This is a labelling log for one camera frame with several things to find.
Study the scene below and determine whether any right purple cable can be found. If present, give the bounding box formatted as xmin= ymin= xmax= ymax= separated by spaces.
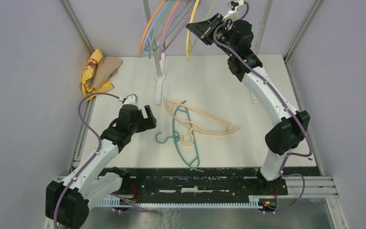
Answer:
xmin=213 ymin=0 xmax=314 ymax=214

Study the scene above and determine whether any beige cloth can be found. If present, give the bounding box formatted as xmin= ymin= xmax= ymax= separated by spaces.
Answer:
xmin=90 ymin=56 xmax=123 ymax=92

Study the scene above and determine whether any right white rack foot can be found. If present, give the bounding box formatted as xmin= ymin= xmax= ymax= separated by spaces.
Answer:
xmin=250 ymin=92 xmax=259 ymax=104

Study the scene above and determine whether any purple hanger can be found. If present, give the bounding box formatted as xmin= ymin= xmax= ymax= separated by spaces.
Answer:
xmin=159 ymin=0 xmax=199 ymax=61

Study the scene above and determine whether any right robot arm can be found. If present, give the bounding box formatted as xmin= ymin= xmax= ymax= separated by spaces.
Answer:
xmin=185 ymin=13 xmax=313 ymax=195

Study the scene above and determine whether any grey rack pole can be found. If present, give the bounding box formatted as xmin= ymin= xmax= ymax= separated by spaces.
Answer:
xmin=254 ymin=0 xmax=273 ymax=55
xmin=142 ymin=0 xmax=165 ymax=79

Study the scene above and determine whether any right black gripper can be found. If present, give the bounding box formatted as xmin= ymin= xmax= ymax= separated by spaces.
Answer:
xmin=187 ymin=12 xmax=237 ymax=57

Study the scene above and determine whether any teal hanger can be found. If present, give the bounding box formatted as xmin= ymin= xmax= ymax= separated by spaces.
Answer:
xmin=155 ymin=118 xmax=204 ymax=173

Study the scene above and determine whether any orange hanger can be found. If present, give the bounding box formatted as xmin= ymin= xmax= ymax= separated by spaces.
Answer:
xmin=138 ymin=0 xmax=170 ymax=58

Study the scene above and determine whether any yellow cloth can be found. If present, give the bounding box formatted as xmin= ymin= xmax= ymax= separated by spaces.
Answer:
xmin=81 ymin=49 xmax=114 ymax=97

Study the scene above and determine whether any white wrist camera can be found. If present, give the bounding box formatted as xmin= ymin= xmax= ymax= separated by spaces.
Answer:
xmin=119 ymin=94 xmax=138 ymax=107
xmin=223 ymin=0 xmax=250 ymax=21

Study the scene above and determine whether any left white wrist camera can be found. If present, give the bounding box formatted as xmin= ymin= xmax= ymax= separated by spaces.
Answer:
xmin=119 ymin=94 xmax=138 ymax=107

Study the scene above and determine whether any aluminium frame rail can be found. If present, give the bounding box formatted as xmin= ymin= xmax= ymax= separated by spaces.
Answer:
xmin=283 ymin=0 xmax=338 ymax=229
xmin=55 ymin=0 xmax=94 ymax=182

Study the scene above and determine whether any light blue hanger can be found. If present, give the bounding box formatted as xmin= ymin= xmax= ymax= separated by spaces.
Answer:
xmin=138 ymin=0 xmax=176 ymax=57

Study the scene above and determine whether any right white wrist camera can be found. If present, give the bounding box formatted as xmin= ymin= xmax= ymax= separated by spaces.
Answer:
xmin=223 ymin=0 xmax=250 ymax=21

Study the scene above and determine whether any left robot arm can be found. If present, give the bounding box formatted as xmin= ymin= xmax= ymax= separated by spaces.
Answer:
xmin=45 ymin=104 xmax=157 ymax=229

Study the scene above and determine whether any white rack foot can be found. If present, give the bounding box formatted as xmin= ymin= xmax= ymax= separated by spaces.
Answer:
xmin=154 ymin=57 xmax=166 ymax=105
xmin=250 ymin=92 xmax=259 ymax=104

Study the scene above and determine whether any left aluminium frame rail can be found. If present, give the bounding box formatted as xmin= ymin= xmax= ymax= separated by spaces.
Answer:
xmin=55 ymin=0 xmax=94 ymax=182

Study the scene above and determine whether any left grey rack pole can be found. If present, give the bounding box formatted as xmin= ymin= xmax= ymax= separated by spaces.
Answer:
xmin=142 ymin=0 xmax=165 ymax=79

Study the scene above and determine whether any right aluminium frame rail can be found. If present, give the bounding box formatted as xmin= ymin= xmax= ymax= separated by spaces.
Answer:
xmin=283 ymin=0 xmax=338 ymax=229

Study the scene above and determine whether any white slotted cable duct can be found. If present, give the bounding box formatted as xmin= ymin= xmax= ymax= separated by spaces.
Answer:
xmin=96 ymin=196 xmax=263 ymax=209

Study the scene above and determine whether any sage green hanger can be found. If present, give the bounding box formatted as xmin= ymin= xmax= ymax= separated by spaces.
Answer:
xmin=144 ymin=0 xmax=192 ymax=59

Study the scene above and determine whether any yellow hanger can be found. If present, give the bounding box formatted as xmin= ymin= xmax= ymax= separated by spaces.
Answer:
xmin=185 ymin=0 xmax=216 ymax=61

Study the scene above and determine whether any right grey rack pole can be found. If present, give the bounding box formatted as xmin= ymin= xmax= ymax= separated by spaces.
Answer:
xmin=254 ymin=0 xmax=273 ymax=55

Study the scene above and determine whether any left white rack foot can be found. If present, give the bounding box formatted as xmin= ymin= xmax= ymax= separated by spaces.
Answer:
xmin=154 ymin=57 xmax=166 ymax=105

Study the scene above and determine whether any pink red hanger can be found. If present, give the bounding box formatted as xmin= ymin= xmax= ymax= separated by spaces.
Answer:
xmin=157 ymin=0 xmax=193 ymax=61

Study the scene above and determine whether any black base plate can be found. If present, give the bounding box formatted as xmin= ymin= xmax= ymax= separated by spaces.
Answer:
xmin=91 ymin=167 xmax=288 ymax=205

